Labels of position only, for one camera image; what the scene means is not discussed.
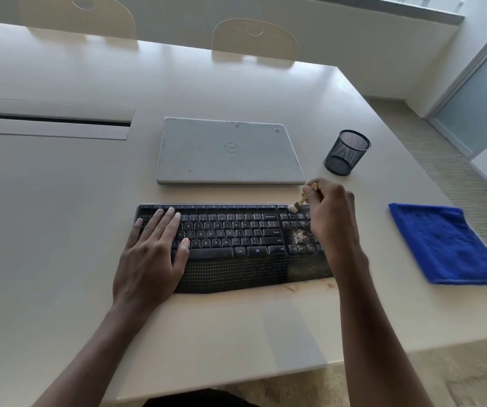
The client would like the person's right hand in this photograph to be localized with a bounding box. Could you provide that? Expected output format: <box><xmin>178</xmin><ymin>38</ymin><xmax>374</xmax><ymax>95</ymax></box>
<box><xmin>302</xmin><ymin>178</ymin><xmax>369</xmax><ymax>289</ymax></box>

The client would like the person's left hand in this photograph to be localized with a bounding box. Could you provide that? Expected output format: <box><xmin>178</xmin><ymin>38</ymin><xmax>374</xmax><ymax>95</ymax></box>
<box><xmin>112</xmin><ymin>207</ymin><xmax>192</xmax><ymax>318</ymax></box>

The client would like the small wooden brush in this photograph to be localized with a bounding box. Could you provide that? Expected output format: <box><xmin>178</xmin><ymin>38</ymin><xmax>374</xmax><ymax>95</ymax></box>
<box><xmin>288</xmin><ymin>181</ymin><xmax>319</xmax><ymax>214</ymax></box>

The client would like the black keyboard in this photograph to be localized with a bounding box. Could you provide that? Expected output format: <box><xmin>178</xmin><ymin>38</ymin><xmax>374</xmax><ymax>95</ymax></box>
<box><xmin>133</xmin><ymin>202</ymin><xmax>336</xmax><ymax>295</ymax></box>

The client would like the blue microfibre cloth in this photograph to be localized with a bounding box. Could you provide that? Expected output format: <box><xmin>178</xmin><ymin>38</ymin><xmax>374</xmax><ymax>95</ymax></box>
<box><xmin>387</xmin><ymin>202</ymin><xmax>487</xmax><ymax>286</ymax></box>

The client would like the person's right forearm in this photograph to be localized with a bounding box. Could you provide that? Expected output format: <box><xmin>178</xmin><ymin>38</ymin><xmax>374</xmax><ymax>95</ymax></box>
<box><xmin>336</xmin><ymin>271</ymin><xmax>435</xmax><ymax>407</ymax></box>

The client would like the person's left forearm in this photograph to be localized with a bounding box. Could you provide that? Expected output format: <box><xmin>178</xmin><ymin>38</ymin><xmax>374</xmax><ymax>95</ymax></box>
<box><xmin>31</xmin><ymin>305</ymin><xmax>159</xmax><ymax>407</ymax></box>

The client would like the person's black clothing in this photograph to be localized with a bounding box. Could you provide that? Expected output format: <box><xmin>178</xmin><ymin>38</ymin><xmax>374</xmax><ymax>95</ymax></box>
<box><xmin>141</xmin><ymin>389</ymin><xmax>261</xmax><ymax>407</ymax></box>

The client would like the black mesh pen holder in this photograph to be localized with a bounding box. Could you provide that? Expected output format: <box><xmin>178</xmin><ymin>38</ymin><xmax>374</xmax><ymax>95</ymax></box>
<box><xmin>323</xmin><ymin>129</ymin><xmax>372</xmax><ymax>177</ymax></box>

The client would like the silver laptop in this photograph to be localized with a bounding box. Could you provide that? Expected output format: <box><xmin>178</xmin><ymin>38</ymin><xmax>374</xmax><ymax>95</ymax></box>
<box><xmin>156</xmin><ymin>116</ymin><xmax>308</xmax><ymax>186</ymax></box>

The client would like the frosted glass door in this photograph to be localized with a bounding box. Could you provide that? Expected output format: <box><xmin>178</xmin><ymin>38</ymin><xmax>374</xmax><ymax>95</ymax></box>
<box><xmin>425</xmin><ymin>16</ymin><xmax>487</xmax><ymax>159</ymax></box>

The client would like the cream perforated chair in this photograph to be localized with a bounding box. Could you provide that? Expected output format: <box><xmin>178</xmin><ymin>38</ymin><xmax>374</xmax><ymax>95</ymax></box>
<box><xmin>18</xmin><ymin>0</ymin><xmax>137</xmax><ymax>40</ymax></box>
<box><xmin>211</xmin><ymin>18</ymin><xmax>299</xmax><ymax>62</ymax></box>

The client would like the grey desk cable slot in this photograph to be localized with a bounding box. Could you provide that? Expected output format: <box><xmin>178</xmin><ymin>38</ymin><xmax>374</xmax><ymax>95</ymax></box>
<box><xmin>0</xmin><ymin>96</ymin><xmax>137</xmax><ymax>141</ymax></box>

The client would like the grey window frame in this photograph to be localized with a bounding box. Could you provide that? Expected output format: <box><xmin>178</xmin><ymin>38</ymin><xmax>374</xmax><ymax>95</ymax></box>
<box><xmin>353</xmin><ymin>0</ymin><xmax>467</xmax><ymax>26</ymax></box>

